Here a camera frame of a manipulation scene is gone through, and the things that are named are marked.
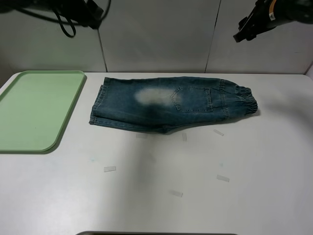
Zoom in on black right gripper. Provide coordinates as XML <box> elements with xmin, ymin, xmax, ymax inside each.
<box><xmin>233</xmin><ymin>0</ymin><xmax>273</xmax><ymax>43</ymax></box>

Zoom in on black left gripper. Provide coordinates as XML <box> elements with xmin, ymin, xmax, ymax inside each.
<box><xmin>73</xmin><ymin>0</ymin><xmax>110</xmax><ymax>28</ymax></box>

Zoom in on blue children's denim shorts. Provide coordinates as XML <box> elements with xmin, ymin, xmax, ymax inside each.
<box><xmin>89</xmin><ymin>76</ymin><xmax>258</xmax><ymax>134</ymax></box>

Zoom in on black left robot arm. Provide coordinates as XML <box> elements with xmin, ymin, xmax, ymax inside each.
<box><xmin>0</xmin><ymin>0</ymin><xmax>112</xmax><ymax>29</ymax></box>

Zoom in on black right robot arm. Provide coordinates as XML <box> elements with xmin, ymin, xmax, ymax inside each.
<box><xmin>233</xmin><ymin>0</ymin><xmax>313</xmax><ymax>43</ymax></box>

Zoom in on light green plastic tray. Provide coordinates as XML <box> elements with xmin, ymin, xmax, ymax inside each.
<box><xmin>0</xmin><ymin>71</ymin><xmax>86</xmax><ymax>152</ymax></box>

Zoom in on clear tape strip centre right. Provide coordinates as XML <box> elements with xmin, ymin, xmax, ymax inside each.
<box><xmin>182</xmin><ymin>133</ymin><xmax>187</xmax><ymax>141</ymax></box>

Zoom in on clear tape strip front right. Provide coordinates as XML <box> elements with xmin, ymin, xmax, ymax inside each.
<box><xmin>216</xmin><ymin>175</ymin><xmax>230</xmax><ymax>182</ymax></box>

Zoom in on clear tape strip left front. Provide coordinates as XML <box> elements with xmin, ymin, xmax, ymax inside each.
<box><xmin>104</xmin><ymin>166</ymin><xmax>116</xmax><ymax>172</ymax></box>

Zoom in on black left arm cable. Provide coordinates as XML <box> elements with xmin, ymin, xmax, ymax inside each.
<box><xmin>14</xmin><ymin>0</ymin><xmax>79</xmax><ymax>38</ymax></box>

